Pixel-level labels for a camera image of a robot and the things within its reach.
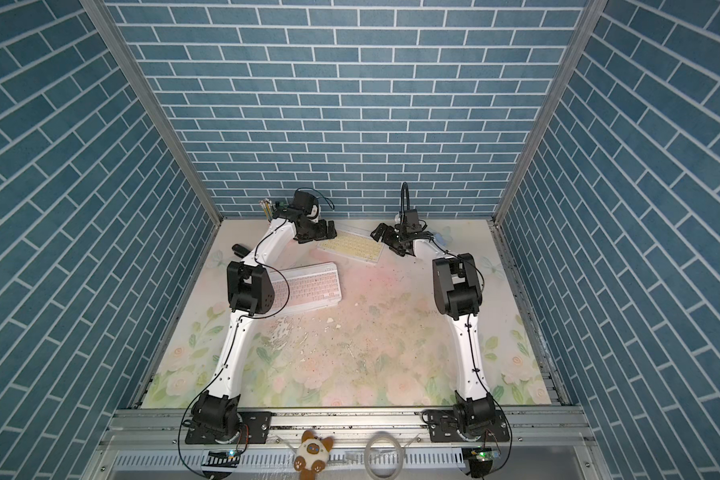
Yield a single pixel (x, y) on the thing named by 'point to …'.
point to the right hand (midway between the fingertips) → (381, 238)
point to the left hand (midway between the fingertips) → (333, 234)
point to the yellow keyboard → (353, 244)
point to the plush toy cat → (312, 455)
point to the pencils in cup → (267, 207)
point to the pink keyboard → (304, 286)
